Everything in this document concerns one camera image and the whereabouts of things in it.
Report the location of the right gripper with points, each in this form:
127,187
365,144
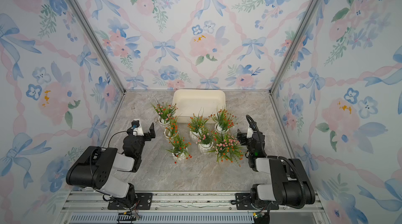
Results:
244,137

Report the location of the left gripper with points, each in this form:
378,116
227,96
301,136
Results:
147,134

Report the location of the orange flowered potted gypsophila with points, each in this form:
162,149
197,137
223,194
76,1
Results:
171,129

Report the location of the pink flowered potted gypsophila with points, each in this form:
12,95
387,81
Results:
165,112

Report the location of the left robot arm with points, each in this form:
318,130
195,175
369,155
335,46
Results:
93,169

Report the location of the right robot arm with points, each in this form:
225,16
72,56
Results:
288,184

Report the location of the large pink flowered potted plant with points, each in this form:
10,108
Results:
227,148

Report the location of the centre small potted gypsophila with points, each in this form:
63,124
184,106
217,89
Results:
205,140

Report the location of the cream plastic storage box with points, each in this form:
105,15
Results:
197,102

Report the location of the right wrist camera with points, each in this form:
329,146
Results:
250,132

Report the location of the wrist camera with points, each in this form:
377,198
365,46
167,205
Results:
137,128
250,132

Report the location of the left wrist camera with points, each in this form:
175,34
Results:
137,128

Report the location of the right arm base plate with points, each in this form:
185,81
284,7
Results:
246,201

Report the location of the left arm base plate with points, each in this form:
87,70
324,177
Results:
138,201

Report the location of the aluminium rail frame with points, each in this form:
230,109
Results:
188,207

